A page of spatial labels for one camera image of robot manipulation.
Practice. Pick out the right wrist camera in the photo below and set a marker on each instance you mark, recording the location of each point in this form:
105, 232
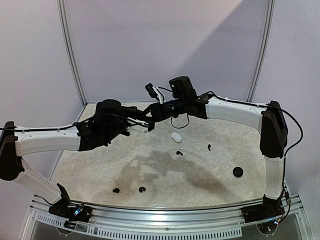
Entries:
154, 92

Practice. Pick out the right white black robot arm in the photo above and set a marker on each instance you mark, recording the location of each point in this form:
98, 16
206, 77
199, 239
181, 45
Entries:
267, 119

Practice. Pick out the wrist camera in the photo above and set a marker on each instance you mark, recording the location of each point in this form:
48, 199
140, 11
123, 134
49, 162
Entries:
154, 92
140, 125

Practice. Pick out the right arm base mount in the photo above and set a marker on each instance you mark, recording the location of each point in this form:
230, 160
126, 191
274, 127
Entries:
269, 208

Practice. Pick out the right aluminium corner post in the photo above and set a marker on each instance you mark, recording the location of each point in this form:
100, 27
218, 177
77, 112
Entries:
262, 49

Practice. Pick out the black ear-hook earbud left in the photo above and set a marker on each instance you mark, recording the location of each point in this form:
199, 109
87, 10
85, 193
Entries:
116, 190

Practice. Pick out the black round charging case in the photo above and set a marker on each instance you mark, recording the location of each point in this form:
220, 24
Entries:
238, 172

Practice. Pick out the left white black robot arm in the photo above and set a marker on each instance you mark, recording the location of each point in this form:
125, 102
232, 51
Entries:
16, 142

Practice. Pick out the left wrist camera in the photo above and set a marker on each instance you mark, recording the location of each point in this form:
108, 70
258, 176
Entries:
140, 125

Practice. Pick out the white earbud charging case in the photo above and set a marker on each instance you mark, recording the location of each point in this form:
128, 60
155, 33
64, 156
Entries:
176, 137

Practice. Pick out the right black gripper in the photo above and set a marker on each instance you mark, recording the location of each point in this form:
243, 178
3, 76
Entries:
159, 113

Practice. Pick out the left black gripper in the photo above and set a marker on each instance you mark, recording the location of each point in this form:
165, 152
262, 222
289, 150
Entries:
131, 111

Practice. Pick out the black ear-hook earbud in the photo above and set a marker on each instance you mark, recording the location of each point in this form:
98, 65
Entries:
142, 189
116, 190

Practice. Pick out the black ear-hook earbud right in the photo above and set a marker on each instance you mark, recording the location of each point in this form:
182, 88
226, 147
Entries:
142, 189

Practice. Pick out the aluminium front rail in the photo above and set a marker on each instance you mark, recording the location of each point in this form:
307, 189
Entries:
119, 223

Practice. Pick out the left aluminium corner post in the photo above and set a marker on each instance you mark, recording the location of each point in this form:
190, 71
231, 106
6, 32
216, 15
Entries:
62, 11

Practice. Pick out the aluminium corner post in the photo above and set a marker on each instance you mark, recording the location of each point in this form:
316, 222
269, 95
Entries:
62, 11
262, 49

